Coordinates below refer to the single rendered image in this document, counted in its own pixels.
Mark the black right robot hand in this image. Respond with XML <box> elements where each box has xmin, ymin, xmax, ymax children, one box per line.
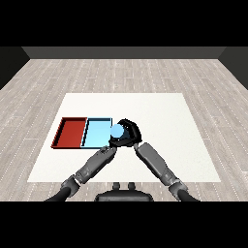
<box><xmin>116</xmin><ymin>118</ymin><xmax>143</xmax><ymax>145</ymax></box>

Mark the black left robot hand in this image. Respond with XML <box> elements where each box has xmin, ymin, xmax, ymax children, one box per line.
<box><xmin>108</xmin><ymin>137</ymin><xmax>133</xmax><ymax>149</ymax></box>

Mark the blue can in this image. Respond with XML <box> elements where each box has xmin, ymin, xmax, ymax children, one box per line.
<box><xmin>109</xmin><ymin>124</ymin><xmax>126</xmax><ymax>140</ymax></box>

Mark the light blue shallow open box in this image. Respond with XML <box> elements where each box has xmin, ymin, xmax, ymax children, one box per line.
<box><xmin>79</xmin><ymin>116</ymin><xmax>113</xmax><ymax>150</ymax></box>

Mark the red shallow open box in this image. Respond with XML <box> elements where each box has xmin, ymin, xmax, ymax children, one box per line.
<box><xmin>50</xmin><ymin>116</ymin><xmax>89</xmax><ymax>150</ymax></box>

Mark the dark grey robot body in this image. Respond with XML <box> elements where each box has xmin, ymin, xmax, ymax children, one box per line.
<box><xmin>94</xmin><ymin>182</ymin><xmax>154</xmax><ymax>202</ymax></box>

